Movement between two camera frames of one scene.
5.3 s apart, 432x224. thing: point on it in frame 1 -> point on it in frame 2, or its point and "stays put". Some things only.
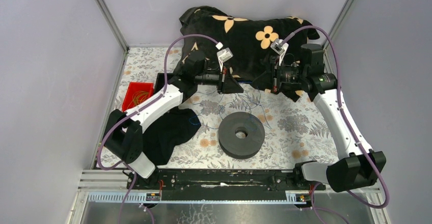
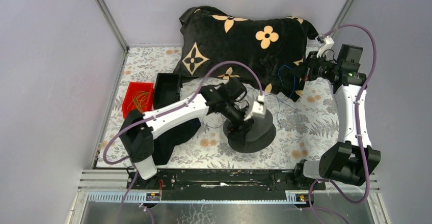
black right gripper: [270, 79] -> [313, 60]
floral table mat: [258, 129] stays put
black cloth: [160, 139] stays put
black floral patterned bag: [247, 47] stays put
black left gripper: [230, 85] -> [237, 135]
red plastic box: [137, 91] stays put
